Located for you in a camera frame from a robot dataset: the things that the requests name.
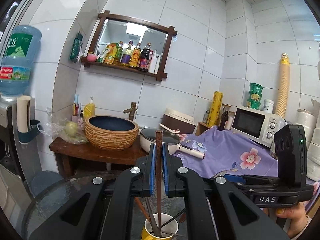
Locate brown wooden chopstick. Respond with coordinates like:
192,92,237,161
156,130,163,230
135,197,150,221

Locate black chopstick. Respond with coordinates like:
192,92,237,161
160,208,186,228

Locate yellow duck mug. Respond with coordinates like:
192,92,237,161
140,213,180,240

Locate perforated steel skimmer ladle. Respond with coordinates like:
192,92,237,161
144,198,161,237

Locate right hand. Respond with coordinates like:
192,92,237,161
276,202,311,239

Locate purple floral cloth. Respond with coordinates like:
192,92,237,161
174,127,278,179

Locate wooden counter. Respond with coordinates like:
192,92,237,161
49,137,148,178

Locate cream pan with lid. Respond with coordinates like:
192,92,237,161
140,127,205,159

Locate white microwave oven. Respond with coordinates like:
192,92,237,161
231,107,286,148

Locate brown rice cooker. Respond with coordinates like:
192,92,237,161
159,108,196,134

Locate woven basket sink bowl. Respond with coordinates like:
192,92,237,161
84,115,139,151

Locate brown glass bottle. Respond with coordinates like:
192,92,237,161
218,110,228,131

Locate yellow wrap roll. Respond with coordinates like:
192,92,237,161
207,91,223,127

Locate brass faucet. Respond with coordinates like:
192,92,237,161
123,102,137,121

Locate green instant noodle cups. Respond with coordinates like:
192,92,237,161
247,83,263,110

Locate tall paper cup stack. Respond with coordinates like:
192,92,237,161
275,53,290,118

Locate yellow soap bottle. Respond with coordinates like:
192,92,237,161
83,97,95,118

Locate plastic bag with fruit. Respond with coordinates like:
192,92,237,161
39,108,88,145

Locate dark soy sauce bottle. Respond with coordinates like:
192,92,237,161
138,43,153,72

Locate round glass table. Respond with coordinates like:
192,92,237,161
24,168,187,239

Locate water dispenser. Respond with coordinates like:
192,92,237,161
0,97,43,205

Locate blue water jug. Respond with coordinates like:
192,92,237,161
1,25,42,98

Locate wooden framed wall shelf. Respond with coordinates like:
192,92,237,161
81,10,177,82

